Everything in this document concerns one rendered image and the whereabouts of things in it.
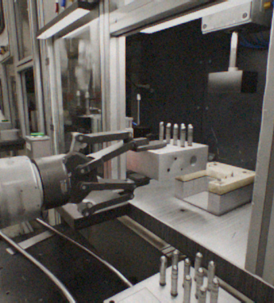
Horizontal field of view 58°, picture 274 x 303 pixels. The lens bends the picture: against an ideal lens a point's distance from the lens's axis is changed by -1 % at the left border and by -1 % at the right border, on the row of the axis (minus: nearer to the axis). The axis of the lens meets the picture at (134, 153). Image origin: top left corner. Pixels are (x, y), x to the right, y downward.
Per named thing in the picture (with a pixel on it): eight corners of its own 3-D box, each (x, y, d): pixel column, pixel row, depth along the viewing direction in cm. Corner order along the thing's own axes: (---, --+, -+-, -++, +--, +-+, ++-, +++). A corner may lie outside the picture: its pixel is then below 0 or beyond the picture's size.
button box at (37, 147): (28, 169, 83) (24, 134, 80) (51, 166, 88) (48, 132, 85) (34, 175, 77) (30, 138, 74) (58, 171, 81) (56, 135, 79)
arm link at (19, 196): (-13, 170, 27) (42, 160, 30) (-20, 154, 34) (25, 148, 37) (0, 243, 29) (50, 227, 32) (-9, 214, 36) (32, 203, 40)
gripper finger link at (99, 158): (70, 171, 40) (67, 164, 39) (126, 143, 45) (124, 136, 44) (80, 178, 36) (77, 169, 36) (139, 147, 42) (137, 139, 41)
